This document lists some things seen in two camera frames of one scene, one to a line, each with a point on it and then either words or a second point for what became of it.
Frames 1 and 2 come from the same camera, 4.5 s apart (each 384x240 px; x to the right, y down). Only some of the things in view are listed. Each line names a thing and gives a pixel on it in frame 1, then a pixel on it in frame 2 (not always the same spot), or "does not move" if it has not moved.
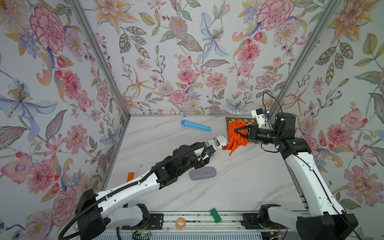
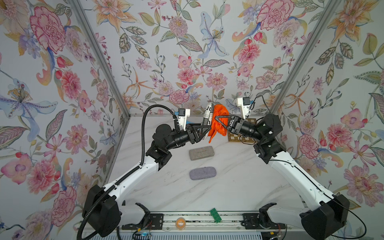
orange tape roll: [180, 223] does not move
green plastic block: [216, 216] does not move
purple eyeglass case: [202, 173] does not move
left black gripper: [202, 164] to [193, 139]
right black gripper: [253, 134] to [239, 126]
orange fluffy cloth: [235, 140] to [217, 127]
